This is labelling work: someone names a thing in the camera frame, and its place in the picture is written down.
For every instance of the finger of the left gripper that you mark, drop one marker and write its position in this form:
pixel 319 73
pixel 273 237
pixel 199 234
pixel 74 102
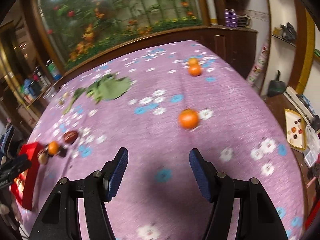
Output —
pixel 19 160

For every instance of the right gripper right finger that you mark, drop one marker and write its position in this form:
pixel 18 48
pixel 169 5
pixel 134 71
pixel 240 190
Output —
pixel 258 218

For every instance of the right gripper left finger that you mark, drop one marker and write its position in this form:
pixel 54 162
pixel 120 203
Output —
pixel 59 216

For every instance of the red tray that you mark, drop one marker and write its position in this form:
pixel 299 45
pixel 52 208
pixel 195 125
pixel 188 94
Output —
pixel 24 184

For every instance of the lone orange tangerine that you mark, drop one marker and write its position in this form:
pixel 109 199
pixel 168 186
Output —
pixel 188 119

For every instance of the small banana piece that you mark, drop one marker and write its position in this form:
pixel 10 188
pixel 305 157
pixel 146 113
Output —
pixel 43 158

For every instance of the person left hand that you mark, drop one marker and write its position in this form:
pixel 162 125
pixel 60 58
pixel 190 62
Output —
pixel 11 215

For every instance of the dark plum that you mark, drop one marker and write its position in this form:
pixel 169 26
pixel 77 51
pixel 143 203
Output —
pixel 62 152

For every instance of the blue detergent jug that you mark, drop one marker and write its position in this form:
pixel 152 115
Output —
pixel 27 89

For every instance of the clear plastic cup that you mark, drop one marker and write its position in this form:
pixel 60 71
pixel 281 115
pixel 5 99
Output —
pixel 50 94

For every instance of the steel thermos jug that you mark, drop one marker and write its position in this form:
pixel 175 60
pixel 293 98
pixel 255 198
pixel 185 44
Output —
pixel 42 78

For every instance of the yellow snack tray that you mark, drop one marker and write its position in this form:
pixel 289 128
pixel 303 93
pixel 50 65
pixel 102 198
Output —
pixel 295 130

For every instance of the small bok choy stalk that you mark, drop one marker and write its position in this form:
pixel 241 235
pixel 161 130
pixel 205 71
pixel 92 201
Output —
pixel 77 93

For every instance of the green water bottle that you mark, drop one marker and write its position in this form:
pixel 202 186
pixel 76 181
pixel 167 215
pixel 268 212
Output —
pixel 53 70

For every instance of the large green leaf vegetable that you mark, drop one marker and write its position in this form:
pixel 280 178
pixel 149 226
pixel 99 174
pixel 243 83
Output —
pixel 108 87

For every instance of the purple floral tablecloth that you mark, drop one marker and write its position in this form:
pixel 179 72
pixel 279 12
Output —
pixel 159 197

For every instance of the small tangerine far pair front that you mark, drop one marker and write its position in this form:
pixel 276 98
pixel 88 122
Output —
pixel 195 70

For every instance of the small tangerine pair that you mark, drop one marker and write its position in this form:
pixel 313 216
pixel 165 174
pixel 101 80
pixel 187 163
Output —
pixel 193 61
pixel 195 70

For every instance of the flower garden glass panel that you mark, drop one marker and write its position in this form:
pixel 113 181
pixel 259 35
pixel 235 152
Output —
pixel 81 29

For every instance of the small tangerine far pair back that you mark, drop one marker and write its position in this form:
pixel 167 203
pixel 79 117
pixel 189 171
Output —
pixel 193 61

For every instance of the purple bottles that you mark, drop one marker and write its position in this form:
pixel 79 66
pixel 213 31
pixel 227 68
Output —
pixel 230 18

